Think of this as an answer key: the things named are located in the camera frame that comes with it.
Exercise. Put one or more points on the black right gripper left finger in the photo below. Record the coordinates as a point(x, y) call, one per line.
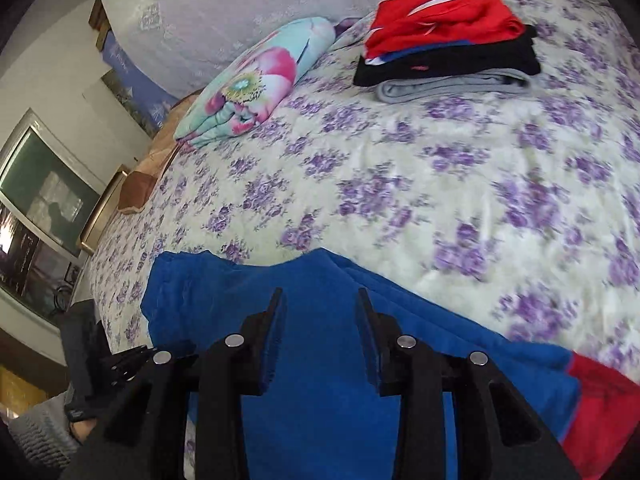
point(240, 364)

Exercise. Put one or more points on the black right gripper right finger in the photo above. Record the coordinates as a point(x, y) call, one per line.
point(401, 365)

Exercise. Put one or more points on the blue and red pants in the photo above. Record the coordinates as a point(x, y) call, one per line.
point(320, 417)

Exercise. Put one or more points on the grey knit sleeve forearm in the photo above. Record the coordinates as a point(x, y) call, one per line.
point(43, 434)

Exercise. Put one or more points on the person's left hand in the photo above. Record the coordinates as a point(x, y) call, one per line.
point(81, 430)

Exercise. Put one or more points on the brown blanket at bedside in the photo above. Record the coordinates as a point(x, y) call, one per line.
point(140, 183)

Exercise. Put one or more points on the purple floral bedspread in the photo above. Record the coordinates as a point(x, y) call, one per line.
point(520, 213)

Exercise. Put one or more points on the folded floral blanket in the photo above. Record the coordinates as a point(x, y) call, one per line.
point(245, 94)

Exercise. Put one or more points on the folded grey garment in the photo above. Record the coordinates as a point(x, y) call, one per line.
point(504, 80)

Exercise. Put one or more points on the folded black garment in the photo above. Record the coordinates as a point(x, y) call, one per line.
point(461, 59)

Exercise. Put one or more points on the folded red garment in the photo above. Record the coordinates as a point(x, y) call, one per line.
point(402, 27)

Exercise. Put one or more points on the wooden bed frame rail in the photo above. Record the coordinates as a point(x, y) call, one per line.
point(102, 213)

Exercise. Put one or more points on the blue wall poster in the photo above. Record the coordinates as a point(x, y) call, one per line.
point(142, 98)

